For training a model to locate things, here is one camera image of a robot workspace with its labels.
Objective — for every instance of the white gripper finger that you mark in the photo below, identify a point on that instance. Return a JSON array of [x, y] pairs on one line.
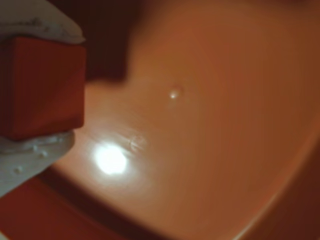
[[27, 160], [32, 15]]

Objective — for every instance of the orange cube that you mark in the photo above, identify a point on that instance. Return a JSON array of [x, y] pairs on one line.
[[45, 87]]

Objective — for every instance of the orange plastic box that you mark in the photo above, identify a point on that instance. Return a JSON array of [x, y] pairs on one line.
[[225, 112]]

